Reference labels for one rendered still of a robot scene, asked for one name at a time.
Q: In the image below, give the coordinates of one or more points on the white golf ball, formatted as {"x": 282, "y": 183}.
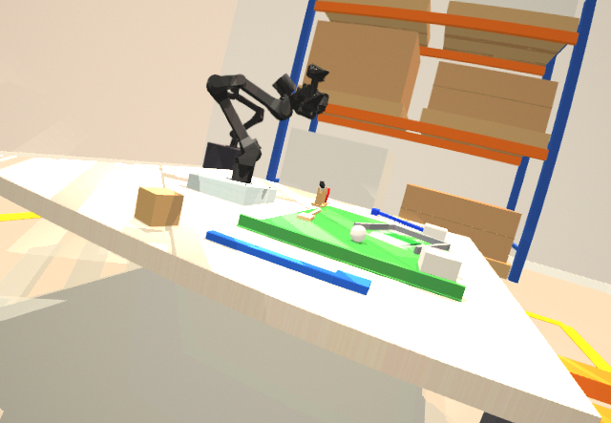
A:
{"x": 358, "y": 233}

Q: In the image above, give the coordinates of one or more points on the green flat mat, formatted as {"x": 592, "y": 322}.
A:
{"x": 333, "y": 225}

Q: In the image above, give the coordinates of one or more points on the tan cube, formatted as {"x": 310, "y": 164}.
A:
{"x": 158, "y": 206}

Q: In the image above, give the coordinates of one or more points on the beige rectangular block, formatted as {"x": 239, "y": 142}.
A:
{"x": 436, "y": 232}
{"x": 439, "y": 263}

